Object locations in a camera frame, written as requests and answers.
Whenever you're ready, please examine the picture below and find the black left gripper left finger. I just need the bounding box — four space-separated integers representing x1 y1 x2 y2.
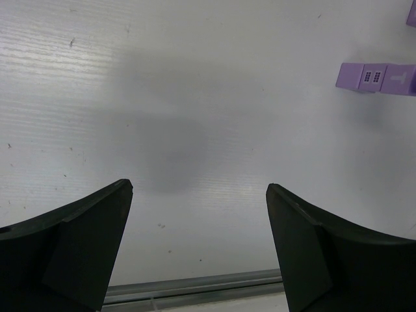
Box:
1 179 133 311

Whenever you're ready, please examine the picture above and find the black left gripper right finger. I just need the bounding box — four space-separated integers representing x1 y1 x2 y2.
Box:
266 184 415 311

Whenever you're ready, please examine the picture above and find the purple wood block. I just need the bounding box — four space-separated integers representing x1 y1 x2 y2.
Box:
406 1 416 27
359 63 388 93
335 62 365 91
380 64 415 96

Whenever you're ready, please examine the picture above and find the aluminium rail front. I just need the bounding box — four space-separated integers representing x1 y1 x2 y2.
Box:
104 269 282 306

